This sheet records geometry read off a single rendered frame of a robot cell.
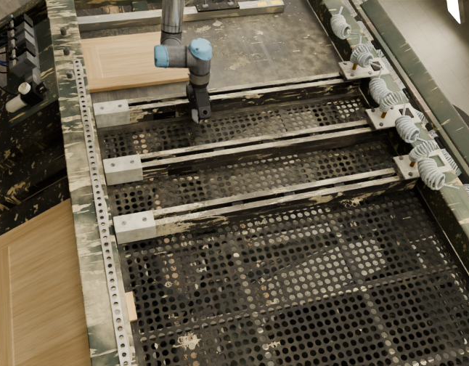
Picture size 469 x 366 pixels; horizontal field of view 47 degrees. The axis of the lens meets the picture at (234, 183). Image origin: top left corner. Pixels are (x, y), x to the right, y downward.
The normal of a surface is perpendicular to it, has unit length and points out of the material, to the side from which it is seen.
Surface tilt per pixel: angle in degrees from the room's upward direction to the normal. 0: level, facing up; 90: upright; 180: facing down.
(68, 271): 90
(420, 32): 90
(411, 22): 90
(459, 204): 59
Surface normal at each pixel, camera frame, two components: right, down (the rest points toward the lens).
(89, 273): 0.09, -0.60
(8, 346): -0.41, -0.43
